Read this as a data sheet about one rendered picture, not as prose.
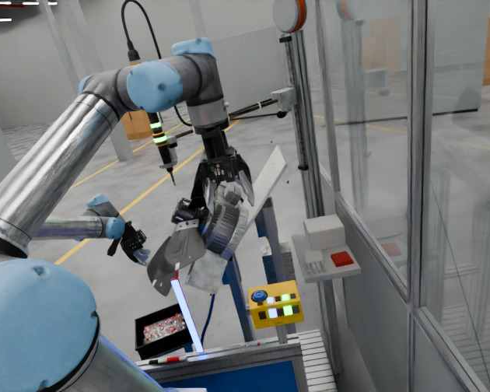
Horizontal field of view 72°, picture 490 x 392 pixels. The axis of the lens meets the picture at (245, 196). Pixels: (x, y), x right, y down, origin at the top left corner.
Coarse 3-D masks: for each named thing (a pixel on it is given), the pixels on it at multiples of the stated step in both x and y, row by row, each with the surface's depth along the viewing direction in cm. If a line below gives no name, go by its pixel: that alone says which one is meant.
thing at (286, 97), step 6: (282, 90) 149; (288, 90) 148; (294, 90) 150; (276, 96) 149; (282, 96) 147; (288, 96) 148; (294, 96) 151; (282, 102) 147; (288, 102) 149; (294, 102) 151; (282, 108) 149
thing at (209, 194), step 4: (208, 180) 73; (208, 184) 72; (212, 184) 74; (216, 184) 74; (208, 188) 72; (212, 188) 74; (208, 192) 72; (212, 192) 75; (204, 196) 75; (208, 196) 71; (212, 196) 75; (208, 200) 72; (212, 200) 76; (208, 204) 74; (212, 204) 76; (208, 208) 77; (212, 208) 77; (212, 212) 77
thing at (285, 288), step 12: (252, 288) 112; (264, 288) 111; (276, 288) 109; (288, 288) 108; (252, 300) 106; (264, 300) 105; (288, 300) 103; (252, 312) 104; (276, 312) 104; (300, 312) 105; (264, 324) 106; (276, 324) 106
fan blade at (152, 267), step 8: (168, 240) 148; (160, 248) 150; (160, 256) 149; (152, 264) 152; (152, 272) 150; (152, 280) 149; (160, 280) 145; (168, 280) 143; (160, 288) 144; (168, 288) 141
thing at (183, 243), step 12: (192, 228) 133; (180, 240) 128; (192, 240) 126; (168, 252) 125; (180, 252) 121; (192, 252) 119; (204, 252) 115; (168, 264) 119; (180, 264) 116; (156, 276) 119
